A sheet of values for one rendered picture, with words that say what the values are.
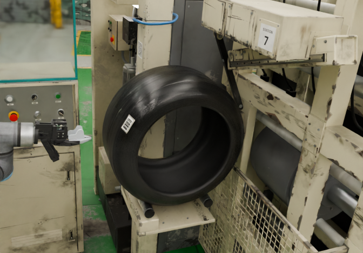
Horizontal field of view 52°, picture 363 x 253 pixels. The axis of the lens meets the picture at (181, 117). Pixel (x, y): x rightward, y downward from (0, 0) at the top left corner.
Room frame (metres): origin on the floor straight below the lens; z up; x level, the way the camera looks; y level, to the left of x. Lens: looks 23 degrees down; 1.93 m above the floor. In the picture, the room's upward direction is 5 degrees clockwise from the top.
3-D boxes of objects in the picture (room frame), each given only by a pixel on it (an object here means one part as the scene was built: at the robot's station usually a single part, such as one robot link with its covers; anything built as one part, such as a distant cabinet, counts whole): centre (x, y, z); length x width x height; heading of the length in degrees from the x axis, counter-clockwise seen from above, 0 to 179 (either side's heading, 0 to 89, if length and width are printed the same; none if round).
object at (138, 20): (1.75, 0.16, 1.65); 0.19 x 0.19 x 0.06; 23
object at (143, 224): (1.47, 0.17, 0.84); 0.36 x 0.09 x 0.06; 23
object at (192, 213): (1.52, 0.04, 0.80); 0.37 x 0.36 x 0.02; 113
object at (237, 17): (1.52, -0.28, 1.71); 0.61 x 0.25 x 0.15; 23
